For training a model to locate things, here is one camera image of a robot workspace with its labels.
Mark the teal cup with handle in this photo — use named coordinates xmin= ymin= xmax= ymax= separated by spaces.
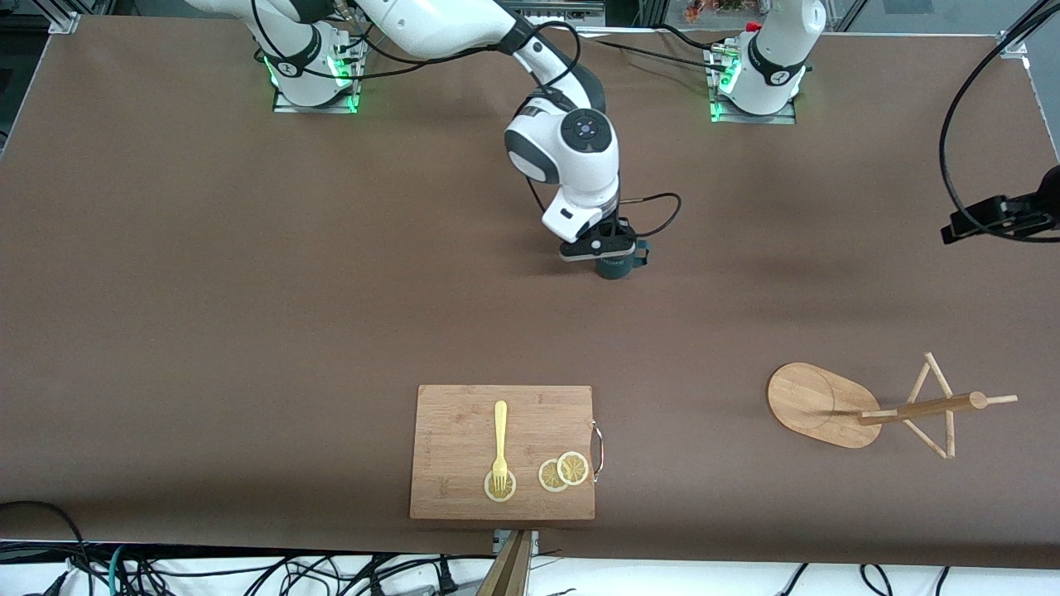
xmin=595 ymin=240 xmax=651 ymax=281

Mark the wooden cup rack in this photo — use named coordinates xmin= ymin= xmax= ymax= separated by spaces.
xmin=767 ymin=352 xmax=1018 ymax=460

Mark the grey power strip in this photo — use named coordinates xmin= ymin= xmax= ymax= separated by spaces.
xmin=505 ymin=0 xmax=605 ymax=19

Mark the yellow plastic fork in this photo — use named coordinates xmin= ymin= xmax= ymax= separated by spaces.
xmin=492 ymin=401 xmax=508 ymax=491

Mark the wooden cutting board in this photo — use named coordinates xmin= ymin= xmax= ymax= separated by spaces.
xmin=410 ymin=385 xmax=595 ymax=521

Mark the brown table cover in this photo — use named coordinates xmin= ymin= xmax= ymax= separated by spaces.
xmin=0 ymin=15 xmax=1060 ymax=572

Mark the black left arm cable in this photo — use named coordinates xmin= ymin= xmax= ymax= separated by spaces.
xmin=938 ymin=0 xmax=1060 ymax=243

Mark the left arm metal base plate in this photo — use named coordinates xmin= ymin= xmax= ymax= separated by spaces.
xmin=708 ymin=103 xmax=797 ymax=125

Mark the black cable on table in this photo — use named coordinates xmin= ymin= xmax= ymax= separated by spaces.
xmin=571 ymin=25 xmax=730 ymax=75

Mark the wooden post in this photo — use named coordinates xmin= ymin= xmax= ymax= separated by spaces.
xmin=476 ymin=530 xmax=532 ymax=596

